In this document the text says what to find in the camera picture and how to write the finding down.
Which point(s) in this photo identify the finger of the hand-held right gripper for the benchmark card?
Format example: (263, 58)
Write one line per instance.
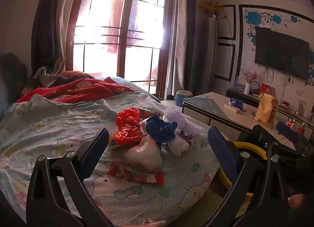
(285, 128)
(262, 133)

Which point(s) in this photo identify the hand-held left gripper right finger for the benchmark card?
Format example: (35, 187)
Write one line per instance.
(220, 148)

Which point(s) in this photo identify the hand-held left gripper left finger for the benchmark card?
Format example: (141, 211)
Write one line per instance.
(97, 148)

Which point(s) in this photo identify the yellow rimmed black trash bin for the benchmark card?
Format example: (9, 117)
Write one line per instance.
(255, 149)

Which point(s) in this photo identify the red plastic bag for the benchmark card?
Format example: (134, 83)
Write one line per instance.
(127, 128)

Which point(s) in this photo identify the white foam fruit net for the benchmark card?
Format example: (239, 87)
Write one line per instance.
(180, 146)

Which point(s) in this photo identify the blue plastic bag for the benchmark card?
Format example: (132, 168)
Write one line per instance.
(159, 128)

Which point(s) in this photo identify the person's right hand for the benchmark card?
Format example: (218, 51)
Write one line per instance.
(297, 200)

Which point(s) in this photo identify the person's left hand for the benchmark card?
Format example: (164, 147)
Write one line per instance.
(155, 223)

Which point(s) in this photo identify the red lidded jar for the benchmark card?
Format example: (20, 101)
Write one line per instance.
(291, 122)

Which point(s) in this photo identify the red bottle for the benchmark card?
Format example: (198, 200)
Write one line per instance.
(302, 128)

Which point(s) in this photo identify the black television cabinet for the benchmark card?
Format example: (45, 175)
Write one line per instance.
(284, 110)

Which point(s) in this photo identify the yellow paper bag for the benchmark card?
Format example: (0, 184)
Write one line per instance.
(267, 111)

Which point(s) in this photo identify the white rectangular block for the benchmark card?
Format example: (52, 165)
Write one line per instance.
(231, 109)

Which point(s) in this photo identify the blue tissue pack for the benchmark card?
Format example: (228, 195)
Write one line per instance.
(236, 103)

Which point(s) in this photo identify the marble top coffee table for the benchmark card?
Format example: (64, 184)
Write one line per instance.
(211, 105)

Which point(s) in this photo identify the white plastic bag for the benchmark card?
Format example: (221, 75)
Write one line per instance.
(144, 154)

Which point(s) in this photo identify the white vase with red flowers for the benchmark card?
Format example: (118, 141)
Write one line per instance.
(247, 87)

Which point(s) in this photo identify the cartoon printed blanket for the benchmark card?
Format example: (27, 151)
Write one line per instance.
(49, 128)

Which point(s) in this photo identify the lilac plastic bag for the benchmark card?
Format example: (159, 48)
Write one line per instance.
(175, 117)

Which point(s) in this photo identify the orange snack wrapper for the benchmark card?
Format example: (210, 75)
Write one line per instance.
(148, 113)

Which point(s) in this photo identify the red printed blanket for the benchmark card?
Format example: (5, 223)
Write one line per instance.
(78, 88)

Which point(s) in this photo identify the small blue bin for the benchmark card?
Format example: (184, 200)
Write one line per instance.
(182, 98)

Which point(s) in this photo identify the standing air conditioner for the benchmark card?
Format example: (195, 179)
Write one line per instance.
(203, 55)

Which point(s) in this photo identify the beige curtain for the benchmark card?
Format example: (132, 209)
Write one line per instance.
(181, 37)

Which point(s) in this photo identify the brown framed window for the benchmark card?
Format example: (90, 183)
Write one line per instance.
(122, 33)

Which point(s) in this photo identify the dark blue curtain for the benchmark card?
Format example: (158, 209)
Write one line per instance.
(46, 28)

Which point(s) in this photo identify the yellow artificial flowers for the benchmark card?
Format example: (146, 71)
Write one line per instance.
(211, 7)

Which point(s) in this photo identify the wall mounted television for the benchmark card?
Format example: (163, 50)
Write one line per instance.
(282, 52)

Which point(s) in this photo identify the blue flower wall decal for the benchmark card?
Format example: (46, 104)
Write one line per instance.
(255, 18)

